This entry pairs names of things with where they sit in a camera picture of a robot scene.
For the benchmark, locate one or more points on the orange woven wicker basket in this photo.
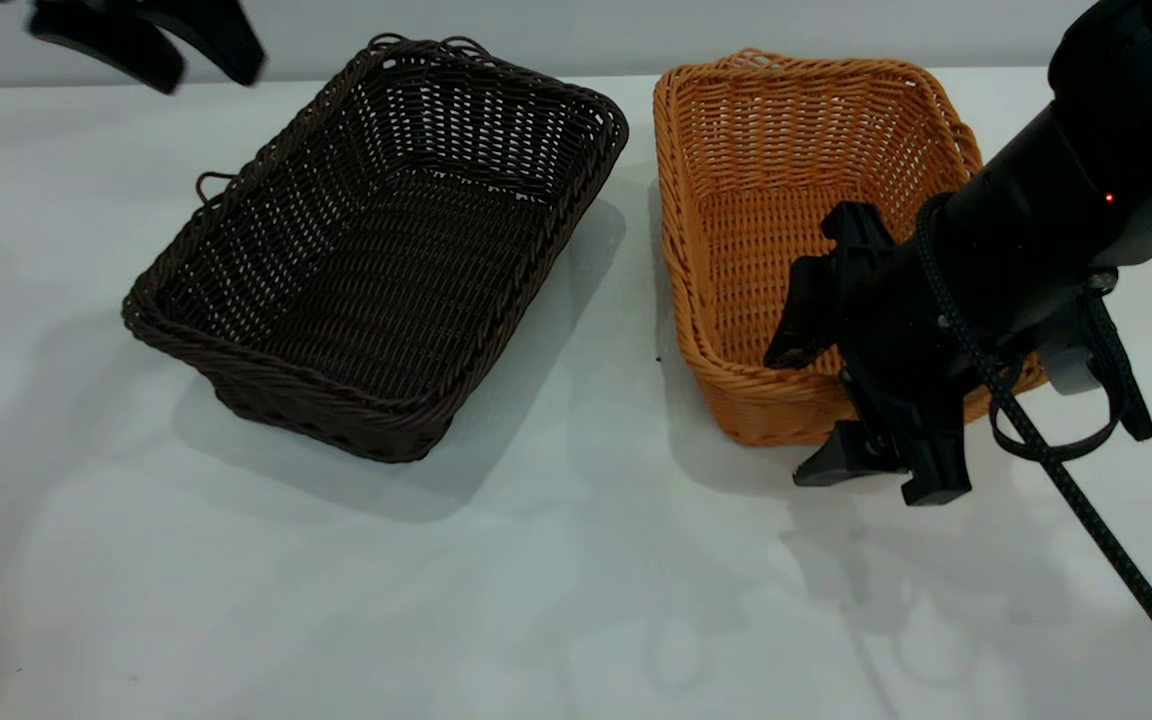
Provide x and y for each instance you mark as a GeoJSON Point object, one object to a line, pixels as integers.
{"type": "Point", "coordinates": [756, 150]}

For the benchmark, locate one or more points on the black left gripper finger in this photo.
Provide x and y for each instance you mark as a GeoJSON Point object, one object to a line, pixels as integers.
{"type": "Point", "coordinates": [221, 35]}
{"type": "Point", "coordinates": [116, 45]}

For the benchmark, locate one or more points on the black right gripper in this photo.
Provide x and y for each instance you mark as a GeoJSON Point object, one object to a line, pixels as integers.
{"type": "Point", "coordinates": [906, 350]}

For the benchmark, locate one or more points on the black woven wicker basket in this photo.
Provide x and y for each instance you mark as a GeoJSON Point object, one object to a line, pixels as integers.
{"type": "Point", "coordinates": [386, 280]}

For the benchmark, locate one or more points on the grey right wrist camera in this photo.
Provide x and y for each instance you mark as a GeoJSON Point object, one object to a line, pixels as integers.
{"type": "Point", "coordinates": [1071, 370]}

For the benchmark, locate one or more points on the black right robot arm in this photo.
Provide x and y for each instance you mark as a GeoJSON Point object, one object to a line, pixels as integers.
{"type": "Point", "coordinates": [1086, 150]}

